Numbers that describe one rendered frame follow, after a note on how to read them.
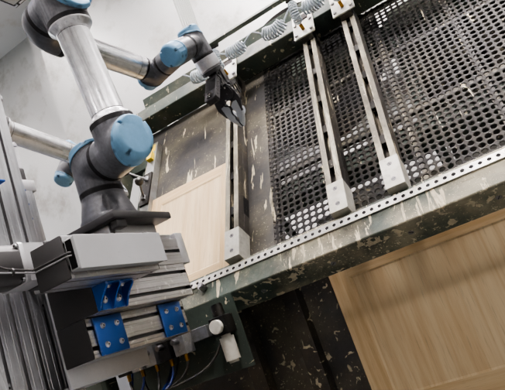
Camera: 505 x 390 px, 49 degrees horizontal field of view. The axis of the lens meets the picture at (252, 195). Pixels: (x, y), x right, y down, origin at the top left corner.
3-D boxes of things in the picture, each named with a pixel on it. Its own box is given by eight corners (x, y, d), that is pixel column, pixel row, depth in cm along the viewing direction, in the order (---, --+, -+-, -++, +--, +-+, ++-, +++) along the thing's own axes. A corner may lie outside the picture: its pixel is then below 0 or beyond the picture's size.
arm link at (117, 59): (8, 53, 151) (157, 100, 185) (25, 29, 144) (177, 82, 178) (7, 19, 155) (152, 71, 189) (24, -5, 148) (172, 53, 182)
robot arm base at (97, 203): (111, 215, 135) (101, 178, 137) (70, 237, 141) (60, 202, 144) (151, 216, 148) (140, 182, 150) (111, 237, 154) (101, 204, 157)
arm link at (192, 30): (170, 37, 178) (183, 31, 185) (188, 67, 180) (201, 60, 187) (186, 25, 174) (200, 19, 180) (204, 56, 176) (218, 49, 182)
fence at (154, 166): (131, 316, 212) (124, 311, 210) (155, 150, 278) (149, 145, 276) (141, 311, 210) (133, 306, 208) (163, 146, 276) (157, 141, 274)
